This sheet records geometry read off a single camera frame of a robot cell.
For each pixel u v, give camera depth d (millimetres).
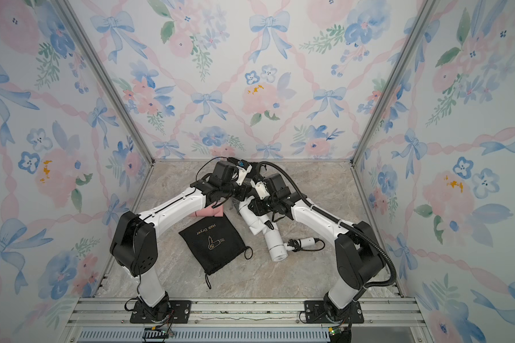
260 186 784
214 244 900
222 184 682
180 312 744
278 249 835
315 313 732
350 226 475
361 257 451
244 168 778
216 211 952
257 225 856
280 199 663
